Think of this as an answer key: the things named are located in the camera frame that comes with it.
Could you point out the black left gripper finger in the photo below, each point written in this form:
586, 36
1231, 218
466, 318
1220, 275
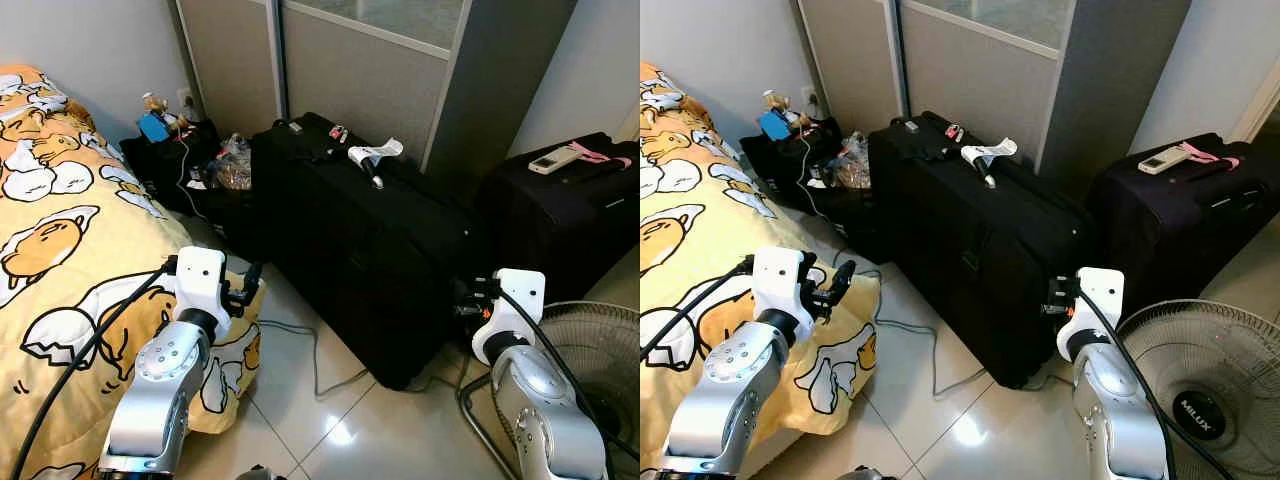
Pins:
844, 275
253, 277

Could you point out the yellow egg print blanket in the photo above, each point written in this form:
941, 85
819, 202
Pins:
60, 250
690, 230

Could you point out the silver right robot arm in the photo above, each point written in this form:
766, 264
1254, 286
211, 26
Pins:
1115, 410
540, 410

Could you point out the large black suitcase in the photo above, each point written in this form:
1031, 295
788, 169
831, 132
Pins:
350, 240
970, 240

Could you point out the clear plastic bag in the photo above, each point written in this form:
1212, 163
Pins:
230, 165
850, 165

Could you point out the small black suitcase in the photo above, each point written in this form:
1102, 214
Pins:
560, 220
1180, 220

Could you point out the white standing fan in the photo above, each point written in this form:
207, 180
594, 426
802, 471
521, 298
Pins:
1230, 340
610, 340

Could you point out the white remote control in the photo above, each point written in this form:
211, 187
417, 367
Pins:
1163, 160
553, 161

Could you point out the white luggage tag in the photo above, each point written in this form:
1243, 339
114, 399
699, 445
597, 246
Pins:
372, 152
985, 152

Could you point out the small blue box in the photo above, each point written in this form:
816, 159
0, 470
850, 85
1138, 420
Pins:
155, 128
775, 125

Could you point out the grey left robot leg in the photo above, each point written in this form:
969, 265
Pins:
872, 474
260, 474

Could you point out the pink ribbon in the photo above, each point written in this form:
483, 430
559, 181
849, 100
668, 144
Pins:
600, 155
1205, 154

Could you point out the small plush toy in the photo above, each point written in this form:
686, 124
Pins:
773, 100
153, 102

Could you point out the narrow grey partition panel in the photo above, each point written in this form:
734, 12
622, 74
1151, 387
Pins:
230, 60
850, 60

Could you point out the wide grey panel with window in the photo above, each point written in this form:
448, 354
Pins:
980, 90
360, 90

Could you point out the dark grey upright panel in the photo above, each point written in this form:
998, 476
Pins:
1115, 80
500, 80

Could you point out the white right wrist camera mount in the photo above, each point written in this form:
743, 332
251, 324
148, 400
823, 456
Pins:
1095, 290
515, 300

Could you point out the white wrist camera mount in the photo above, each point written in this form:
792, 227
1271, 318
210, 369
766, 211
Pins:
1095, 290
200, 280
780, 280
515, 300

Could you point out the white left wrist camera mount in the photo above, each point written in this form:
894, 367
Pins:
200, 280
780, 280

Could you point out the white wall socket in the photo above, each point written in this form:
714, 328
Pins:
809, 97
185, 98

